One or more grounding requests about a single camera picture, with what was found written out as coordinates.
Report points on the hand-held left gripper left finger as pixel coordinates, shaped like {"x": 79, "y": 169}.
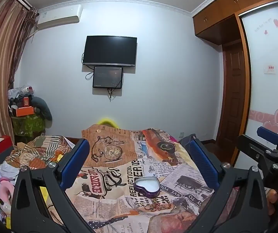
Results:
{"x": 76, "y": 160}

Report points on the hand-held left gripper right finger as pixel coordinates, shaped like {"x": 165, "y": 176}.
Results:
{"x": 203, "y": 163}

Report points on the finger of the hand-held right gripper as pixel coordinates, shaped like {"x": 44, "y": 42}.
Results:
{"x": 267, "y": 134}
{"x": 250, "y": 148}

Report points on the purple heart-shaped tin box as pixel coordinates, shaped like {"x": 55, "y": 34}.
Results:
{"x": 146, "y": 185}

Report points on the person's right hand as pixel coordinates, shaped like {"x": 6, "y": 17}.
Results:
{"x": 272, "y": 200}

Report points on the yellow cloth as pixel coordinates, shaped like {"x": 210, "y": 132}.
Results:
{"x": 60, "y": 157}

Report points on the newspaper print blanket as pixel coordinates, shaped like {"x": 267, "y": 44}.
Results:
{"x": 177, "y": 170}

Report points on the pink cloth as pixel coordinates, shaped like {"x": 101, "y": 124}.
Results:
{"x": 175, "y": 139}

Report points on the white heart-print sliding door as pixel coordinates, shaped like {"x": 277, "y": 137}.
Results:
{"x": 262, "y": 94}

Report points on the striped patchwork cloth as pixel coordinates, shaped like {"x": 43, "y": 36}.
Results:
{"x": 37, "y": 148}

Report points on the brown wooden door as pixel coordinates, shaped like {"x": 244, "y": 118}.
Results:
{"x": 233, "y": 89}

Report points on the green patterned bag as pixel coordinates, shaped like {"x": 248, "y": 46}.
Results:
{"x": 28, "y": 125}

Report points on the white label sticker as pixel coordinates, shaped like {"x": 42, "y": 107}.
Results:
{"x": 270, "y": 69}

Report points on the orange box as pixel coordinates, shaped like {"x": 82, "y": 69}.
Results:
{"x": 24, "y": 111}

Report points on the pink plush toy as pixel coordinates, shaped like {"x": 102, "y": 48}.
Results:
{"x": 5, "y": 191}

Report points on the small red box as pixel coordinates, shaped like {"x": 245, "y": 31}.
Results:
{"x": 26, "y": 102}

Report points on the wooden wardrobe cabinet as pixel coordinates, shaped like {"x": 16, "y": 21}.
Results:
{"x": 214, "y": 21}

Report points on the striped brown curtain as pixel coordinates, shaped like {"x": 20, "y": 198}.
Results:
{"x": 0, "y": 53}

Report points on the white air conditioner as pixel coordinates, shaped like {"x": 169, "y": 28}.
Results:
{"x": 59, "y": 14}

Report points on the small black wall monitor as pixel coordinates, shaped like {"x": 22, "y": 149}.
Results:
{"x": 108, "y": 77}

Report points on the black wall television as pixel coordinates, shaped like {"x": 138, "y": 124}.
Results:
{"x": 110, "y": 51}

